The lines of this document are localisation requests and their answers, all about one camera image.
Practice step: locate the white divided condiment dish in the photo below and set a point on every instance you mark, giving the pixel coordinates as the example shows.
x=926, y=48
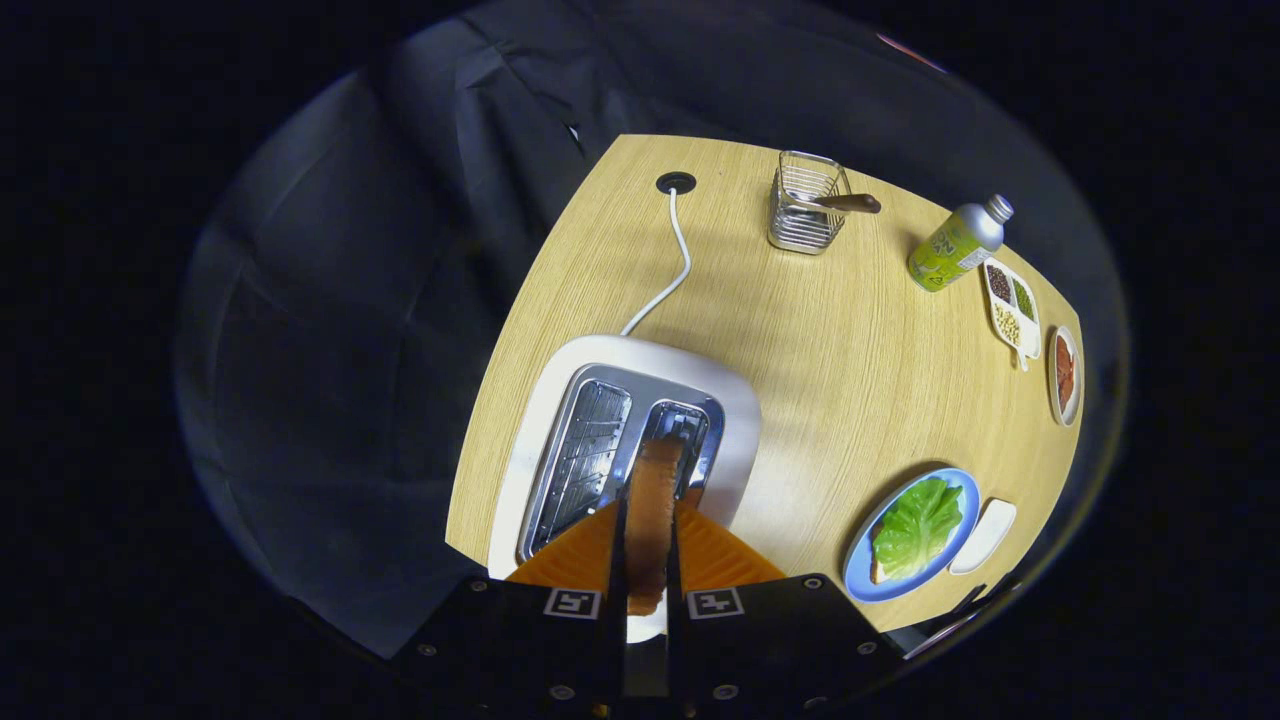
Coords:
x=1028, y=340

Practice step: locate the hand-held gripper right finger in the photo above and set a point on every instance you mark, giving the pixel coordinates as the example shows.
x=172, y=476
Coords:
x=676, y=620

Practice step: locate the toasted bread slice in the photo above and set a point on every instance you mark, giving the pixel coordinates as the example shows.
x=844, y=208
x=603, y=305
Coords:
x=652, y=520

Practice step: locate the white toaster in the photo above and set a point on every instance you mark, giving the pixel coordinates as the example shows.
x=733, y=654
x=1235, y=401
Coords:
x=700, y=370

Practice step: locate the blue plate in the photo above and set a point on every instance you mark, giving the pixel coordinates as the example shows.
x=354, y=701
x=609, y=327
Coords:
x=860, y=580

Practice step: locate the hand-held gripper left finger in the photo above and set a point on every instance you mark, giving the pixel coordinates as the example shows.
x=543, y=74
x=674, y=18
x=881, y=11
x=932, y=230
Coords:
x=618, y=620

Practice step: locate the brown meat piece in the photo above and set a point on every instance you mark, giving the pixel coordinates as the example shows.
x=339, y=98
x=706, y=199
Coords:
x=1064, y=355
x=1065, y=390

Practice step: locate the white square plate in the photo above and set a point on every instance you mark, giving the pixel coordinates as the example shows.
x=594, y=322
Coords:
x=985, y=535

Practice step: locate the white oval plate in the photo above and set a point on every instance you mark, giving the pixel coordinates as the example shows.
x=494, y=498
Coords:
x=1076, y=395

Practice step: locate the green lettuce leaf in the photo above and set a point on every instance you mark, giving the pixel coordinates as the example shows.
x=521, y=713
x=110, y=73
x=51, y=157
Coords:
x=915, y=530

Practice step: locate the green labelled metal bottle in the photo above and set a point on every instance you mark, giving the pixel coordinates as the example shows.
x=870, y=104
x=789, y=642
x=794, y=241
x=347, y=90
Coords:
x=950, y=250

